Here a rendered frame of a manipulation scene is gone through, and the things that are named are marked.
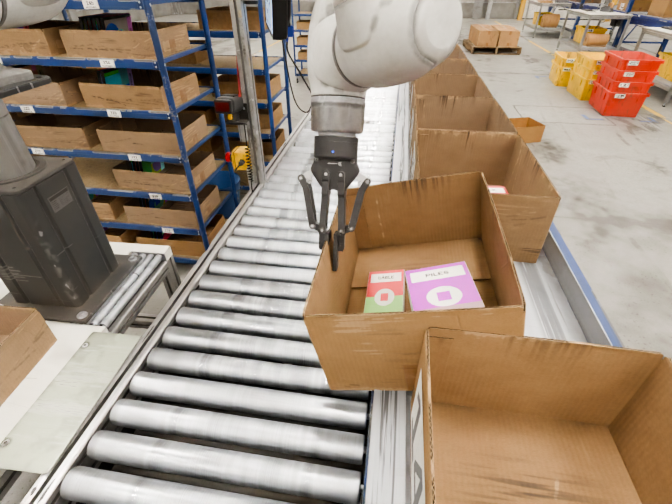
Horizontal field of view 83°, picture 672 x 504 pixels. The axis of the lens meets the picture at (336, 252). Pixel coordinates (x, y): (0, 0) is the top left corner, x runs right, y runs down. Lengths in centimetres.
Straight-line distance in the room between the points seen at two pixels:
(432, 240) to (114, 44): 151
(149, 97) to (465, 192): 144
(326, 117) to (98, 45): 147
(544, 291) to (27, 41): 210
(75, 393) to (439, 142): 110
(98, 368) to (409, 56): 83
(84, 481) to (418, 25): 82
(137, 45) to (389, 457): 171
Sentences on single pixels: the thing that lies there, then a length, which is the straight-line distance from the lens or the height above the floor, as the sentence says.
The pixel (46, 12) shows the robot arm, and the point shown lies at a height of 135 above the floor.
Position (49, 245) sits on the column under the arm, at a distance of 104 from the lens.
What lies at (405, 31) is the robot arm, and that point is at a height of 137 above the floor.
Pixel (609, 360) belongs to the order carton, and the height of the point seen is 103.
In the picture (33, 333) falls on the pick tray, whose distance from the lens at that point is 103.
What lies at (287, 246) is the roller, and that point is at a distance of 118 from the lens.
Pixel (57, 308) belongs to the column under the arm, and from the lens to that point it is 116.
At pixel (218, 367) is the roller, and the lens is 88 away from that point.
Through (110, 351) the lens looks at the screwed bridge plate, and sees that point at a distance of 100.
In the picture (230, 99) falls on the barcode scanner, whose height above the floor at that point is 109.
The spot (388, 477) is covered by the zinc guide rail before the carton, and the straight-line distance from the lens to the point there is 58.
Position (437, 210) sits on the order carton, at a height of 100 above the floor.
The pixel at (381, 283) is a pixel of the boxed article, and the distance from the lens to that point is 79.
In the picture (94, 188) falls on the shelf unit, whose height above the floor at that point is 54.
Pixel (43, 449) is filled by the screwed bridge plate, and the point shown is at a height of 75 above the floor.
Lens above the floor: 142
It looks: 36 degrees down
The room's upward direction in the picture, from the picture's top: straight up
